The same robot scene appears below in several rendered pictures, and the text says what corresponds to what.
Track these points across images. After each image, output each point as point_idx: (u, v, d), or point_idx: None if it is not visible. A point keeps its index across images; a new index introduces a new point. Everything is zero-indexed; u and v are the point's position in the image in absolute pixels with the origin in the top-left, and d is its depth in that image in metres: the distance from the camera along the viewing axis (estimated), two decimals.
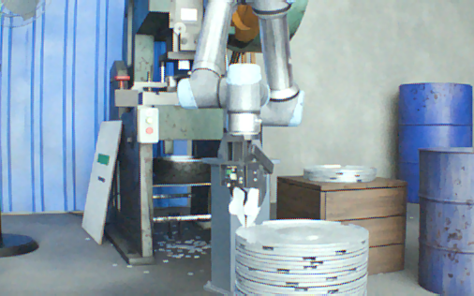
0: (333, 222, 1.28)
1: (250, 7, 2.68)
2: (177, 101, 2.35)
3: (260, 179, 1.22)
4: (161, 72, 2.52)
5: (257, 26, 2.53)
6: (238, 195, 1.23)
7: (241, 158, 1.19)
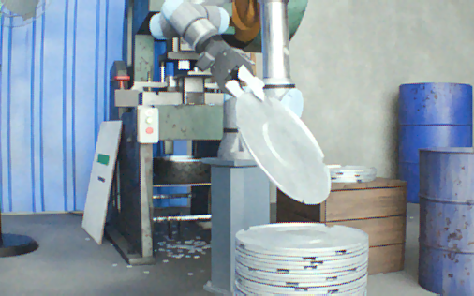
0: (319, 149, 1.29)
1: None
2: (177, 101, 2.35)
3: (220, 80, 1.26)
4: (161, 72, 2.52)
5: (239, 33, 2.73)
6: None
7: None
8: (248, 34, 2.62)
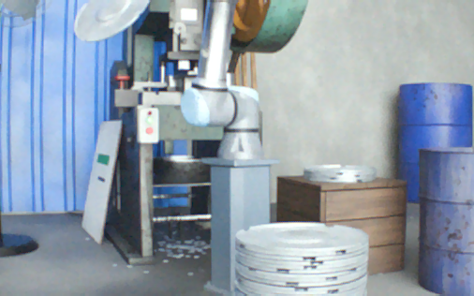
0: (145, 5, 1.58)
1: (250, 7, 2.68)
2: (177, 101, 2.35)
3: None
4: (161, 72, 2.52)
5: (257, 26, 2.53)
6: None
7: None
8: (266, 10, 2.43)
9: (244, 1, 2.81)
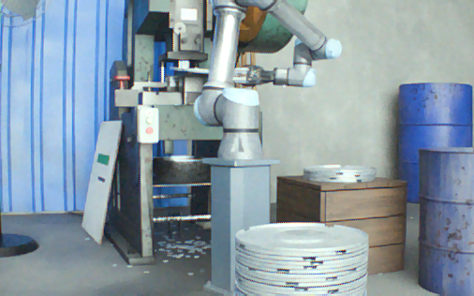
0: (185, 69, 2.13)
1: None
2: (177, 101, 2.35)
3: (253, 84, 2.20)
4: (161, 72, 2.52)
5: None
6: (244, 70, 2.19)
7: (262, 77, 2.14)
8: None
9: None
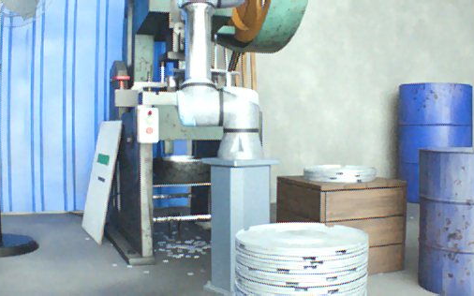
0: (185, 68, 2.14)
1: (248, 6, 2.71)
2: (177, 101, 2.35)
3: None
4: (161, 72, 2.52)
5: (252, 31, 2.58)
6: None
7: None
8: (262, 19, 2.47)
9: None
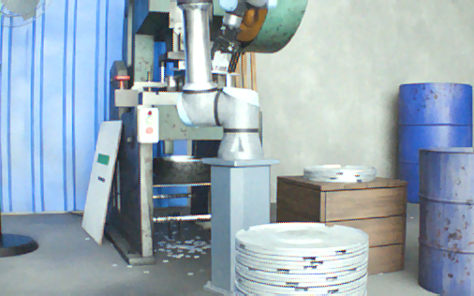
0: (185, 68, 2.14)
1: None
2: (177, 101, 2.35)
3: None
4: (161, 72, 2.52)
5: (239, 33, 2.73)
6: (217, 55, 2.26)
7: (232, 38, 2.23)
8: (248, 34, 2.62)
9: None
